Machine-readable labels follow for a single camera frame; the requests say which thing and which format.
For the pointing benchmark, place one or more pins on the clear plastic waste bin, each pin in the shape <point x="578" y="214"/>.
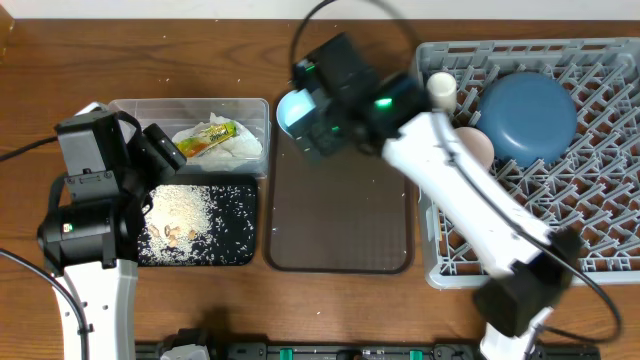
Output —
<point x="176" y="114"/>

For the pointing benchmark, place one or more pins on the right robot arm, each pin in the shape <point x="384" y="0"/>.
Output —
<point x="529" y="265"/>

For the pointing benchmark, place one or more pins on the grey dishwasher rack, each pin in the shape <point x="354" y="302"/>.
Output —
<point x="594" y="186"/>

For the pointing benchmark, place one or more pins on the yellow green snack wrapper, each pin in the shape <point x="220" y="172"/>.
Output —
<point x="206" y="139"/>

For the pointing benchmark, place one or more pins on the dark brown serving tray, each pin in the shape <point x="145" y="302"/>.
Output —
<point x="344" y="214"/>

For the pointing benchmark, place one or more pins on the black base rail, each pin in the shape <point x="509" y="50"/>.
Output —
<point x="260" y="349"/>

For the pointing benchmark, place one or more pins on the dark blue plate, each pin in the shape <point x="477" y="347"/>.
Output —
<point x="527" y="117"/>

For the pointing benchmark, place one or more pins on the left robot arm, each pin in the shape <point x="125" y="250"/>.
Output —
<point x="94" y="217"/>

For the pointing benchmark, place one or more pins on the cream white cup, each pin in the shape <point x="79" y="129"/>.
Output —
<point x="442" y="88"/>

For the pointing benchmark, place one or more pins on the white napkin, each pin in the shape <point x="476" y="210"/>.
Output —
<point x="244" y="145"/>

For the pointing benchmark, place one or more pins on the white rice leftovers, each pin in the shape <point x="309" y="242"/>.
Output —
<point x="180" y="220"/>

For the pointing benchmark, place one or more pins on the black waste tray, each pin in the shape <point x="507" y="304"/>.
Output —
<point x="235" y="225"/>

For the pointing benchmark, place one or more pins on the light blue bowl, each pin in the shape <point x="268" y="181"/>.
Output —
<point x="292" y="107"/>

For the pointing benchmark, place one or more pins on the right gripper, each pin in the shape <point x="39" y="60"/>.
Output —
<point x="314" y="126"/>

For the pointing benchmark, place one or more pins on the pink bowl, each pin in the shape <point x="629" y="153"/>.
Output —
<point x="478" y="144"/>

